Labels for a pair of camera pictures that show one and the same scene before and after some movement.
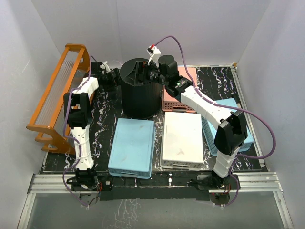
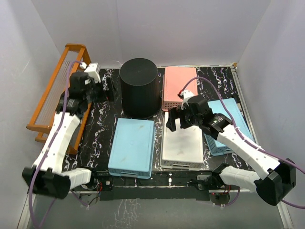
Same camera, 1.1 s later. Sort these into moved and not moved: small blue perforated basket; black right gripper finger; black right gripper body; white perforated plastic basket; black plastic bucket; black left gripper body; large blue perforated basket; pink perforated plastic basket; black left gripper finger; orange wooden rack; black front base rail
Moved: black left gripper finger; black right gripper finger; black right gripper body; black left gripper body
Not moved: large blue perforated basket; orange wooden rack; small blue perforated basket; black plastic bucket; white perforated plastic basket; pink perforated plastic basket; black front base rail
